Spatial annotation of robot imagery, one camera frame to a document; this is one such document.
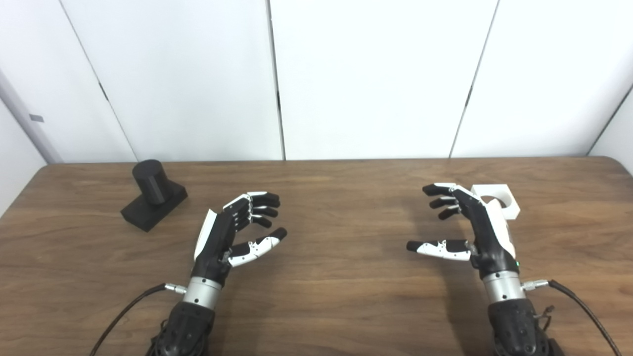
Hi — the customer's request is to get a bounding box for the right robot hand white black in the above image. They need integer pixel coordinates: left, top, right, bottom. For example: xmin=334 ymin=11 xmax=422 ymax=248
xmin=407 ymin=183 xmax=521 ymax=280

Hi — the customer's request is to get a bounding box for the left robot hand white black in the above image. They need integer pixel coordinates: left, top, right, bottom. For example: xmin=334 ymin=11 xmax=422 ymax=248
xmin=191 ymin=192 xmax=288 ymax=287

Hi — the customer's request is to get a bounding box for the white square piece with hole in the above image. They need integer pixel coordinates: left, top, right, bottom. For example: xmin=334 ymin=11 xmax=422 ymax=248
xmin=470 ymin=184 xmax=521 ymax=221

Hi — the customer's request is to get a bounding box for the black peg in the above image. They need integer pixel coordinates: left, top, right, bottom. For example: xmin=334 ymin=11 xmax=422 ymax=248
xmin=120 ymin=159 xmax=188 ymax=233

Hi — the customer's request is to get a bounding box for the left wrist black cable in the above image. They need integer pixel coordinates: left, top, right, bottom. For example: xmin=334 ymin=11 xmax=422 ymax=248
xmin=89 ymin=282 xmax=188 ymax=356

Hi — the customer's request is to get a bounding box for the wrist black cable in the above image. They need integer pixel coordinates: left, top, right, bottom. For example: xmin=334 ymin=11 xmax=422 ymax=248
xmin=89 ymin=282 xmax=188 ymax=356
xmin=521 ymin=279 xmax=623 ymax=356

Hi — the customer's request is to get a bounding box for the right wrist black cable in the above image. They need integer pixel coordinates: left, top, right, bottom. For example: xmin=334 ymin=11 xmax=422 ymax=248
xmin=521 ymin=279 xmax=623 ymax=356

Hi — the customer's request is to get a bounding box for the grey wall corner post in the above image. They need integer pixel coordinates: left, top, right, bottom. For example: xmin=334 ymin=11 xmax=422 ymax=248
xmin=0 ymin=69 xmax=63 ymax=164

